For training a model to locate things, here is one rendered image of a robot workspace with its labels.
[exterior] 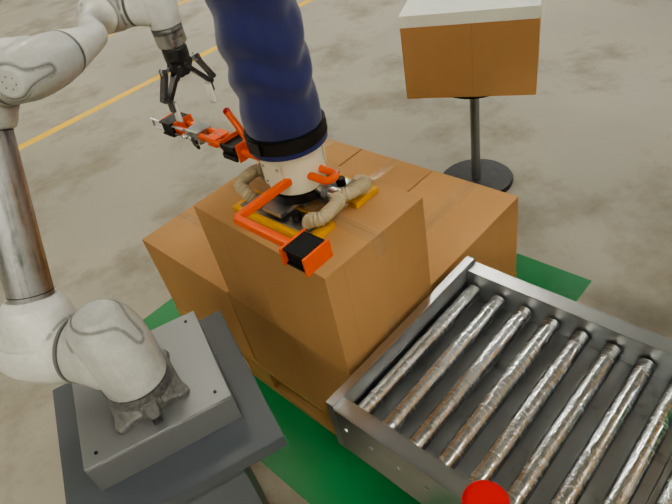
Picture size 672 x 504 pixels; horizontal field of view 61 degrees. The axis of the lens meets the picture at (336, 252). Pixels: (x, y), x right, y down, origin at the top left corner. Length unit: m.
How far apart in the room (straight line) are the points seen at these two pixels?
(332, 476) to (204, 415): 0.88
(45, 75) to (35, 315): 0.52
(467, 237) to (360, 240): 0.68
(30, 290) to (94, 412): 0.33
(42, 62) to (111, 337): 0.56
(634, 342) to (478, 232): 0.67
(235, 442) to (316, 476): 0.81
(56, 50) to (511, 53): 1.97
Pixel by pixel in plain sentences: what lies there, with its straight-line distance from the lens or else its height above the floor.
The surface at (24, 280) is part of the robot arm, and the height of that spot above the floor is 1.17.
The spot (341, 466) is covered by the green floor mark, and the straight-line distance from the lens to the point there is 2.19.
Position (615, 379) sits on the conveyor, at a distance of 1.79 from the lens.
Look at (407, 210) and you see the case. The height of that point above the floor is 0.94.
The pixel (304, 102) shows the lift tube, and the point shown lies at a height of 1.28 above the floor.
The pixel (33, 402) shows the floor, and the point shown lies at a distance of 2.97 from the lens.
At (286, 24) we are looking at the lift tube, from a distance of 1.41.
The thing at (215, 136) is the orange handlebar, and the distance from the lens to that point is 1.88.
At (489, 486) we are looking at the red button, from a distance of 0.95.
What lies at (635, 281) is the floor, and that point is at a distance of 2.79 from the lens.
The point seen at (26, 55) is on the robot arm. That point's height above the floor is 1.59.
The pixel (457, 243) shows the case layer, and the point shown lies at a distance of 2.08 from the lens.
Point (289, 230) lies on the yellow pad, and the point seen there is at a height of 0.96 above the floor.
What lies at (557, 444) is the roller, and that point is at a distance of 1.58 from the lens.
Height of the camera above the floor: 1.89
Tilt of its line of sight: 40 degrees down
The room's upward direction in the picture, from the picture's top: 13 degrees counter-clockwise
